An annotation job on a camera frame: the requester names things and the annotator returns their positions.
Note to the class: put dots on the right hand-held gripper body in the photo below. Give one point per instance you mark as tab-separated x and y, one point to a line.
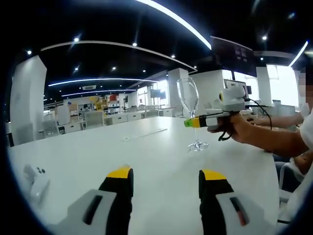
233	99

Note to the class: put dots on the white device with black dots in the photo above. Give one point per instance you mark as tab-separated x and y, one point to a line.
39	188

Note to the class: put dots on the person's right hand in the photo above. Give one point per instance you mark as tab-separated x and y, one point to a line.
240	129

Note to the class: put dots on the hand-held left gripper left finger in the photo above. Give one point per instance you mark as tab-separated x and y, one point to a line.
117	210

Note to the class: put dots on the black screen on stand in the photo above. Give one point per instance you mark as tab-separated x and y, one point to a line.
157	93

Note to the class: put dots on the white pillar beside window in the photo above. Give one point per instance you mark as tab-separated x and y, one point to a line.
264	85

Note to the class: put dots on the clear stemmed glass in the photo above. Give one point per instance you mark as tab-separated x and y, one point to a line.
198	146

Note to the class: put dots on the white table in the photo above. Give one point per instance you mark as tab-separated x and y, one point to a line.
97	151

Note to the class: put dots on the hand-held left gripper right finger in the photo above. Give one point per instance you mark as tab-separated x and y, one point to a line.
212	210

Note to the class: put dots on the row of white cabinets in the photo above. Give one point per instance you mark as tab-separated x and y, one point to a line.
117	120

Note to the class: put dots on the large black wall screen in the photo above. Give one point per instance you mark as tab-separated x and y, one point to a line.
230	56

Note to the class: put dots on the person's white shirt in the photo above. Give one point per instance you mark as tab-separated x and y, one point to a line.
305	195

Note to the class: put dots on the ceiling air conditioner vent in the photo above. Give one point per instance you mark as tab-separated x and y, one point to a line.
89	87

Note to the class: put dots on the long curved ceiling light strip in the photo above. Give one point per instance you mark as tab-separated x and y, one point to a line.
195	31

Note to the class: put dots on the wide white pillar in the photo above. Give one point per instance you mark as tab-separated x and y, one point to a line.
28	98

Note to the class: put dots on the recessed ceiling spotlights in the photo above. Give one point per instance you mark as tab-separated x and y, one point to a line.
76	39

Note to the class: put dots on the white chair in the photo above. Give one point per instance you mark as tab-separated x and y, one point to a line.
284	186

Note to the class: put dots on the narrow white pillar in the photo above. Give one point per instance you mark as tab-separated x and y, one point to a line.
178	85

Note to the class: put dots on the shelves with colourful boxes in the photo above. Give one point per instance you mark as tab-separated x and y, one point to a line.
97	102

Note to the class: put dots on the computer monitor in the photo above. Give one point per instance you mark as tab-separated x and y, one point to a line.
232	83

